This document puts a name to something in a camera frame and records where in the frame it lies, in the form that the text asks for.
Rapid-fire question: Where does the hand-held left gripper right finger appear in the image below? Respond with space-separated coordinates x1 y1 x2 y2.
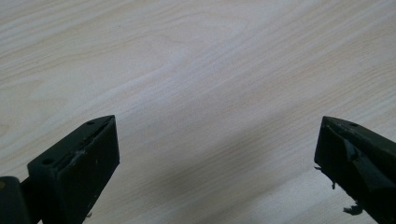
314 116 396 224

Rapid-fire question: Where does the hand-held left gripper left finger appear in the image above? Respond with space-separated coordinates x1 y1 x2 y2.
20 114 120 224

